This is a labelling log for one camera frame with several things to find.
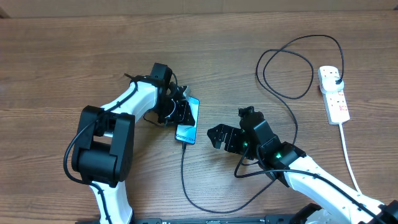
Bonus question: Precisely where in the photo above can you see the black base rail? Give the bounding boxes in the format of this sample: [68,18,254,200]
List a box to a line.
[74,213,299,224]

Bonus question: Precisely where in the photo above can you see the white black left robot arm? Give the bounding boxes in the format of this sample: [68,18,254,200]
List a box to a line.
[63,63,200,223]

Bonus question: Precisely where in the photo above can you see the white power strip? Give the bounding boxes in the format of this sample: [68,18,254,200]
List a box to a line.
[317,65,350,125]

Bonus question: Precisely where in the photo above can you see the white charger plug adapter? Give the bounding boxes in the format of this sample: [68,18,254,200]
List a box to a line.
[320,77,345,94]

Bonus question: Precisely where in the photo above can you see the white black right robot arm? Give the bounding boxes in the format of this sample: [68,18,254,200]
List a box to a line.
[207,106,397,223]

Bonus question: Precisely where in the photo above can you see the blue Galaxy smartphone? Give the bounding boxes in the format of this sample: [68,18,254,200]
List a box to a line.
[175,96,200,145]

